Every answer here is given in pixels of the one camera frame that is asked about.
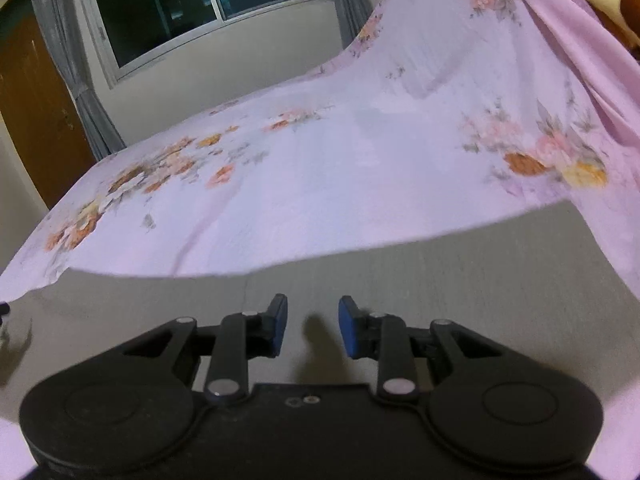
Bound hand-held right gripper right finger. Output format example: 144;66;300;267
338;296;501;405

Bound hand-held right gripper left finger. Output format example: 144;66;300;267
120;294;289;406

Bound grey pants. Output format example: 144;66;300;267
0;199;640;413

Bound pink floral bed sheet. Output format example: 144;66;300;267
0;0;640;480

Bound brown wooden door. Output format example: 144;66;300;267
0;0;97;209

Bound sliding glass window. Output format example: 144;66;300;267
74;0;337;87

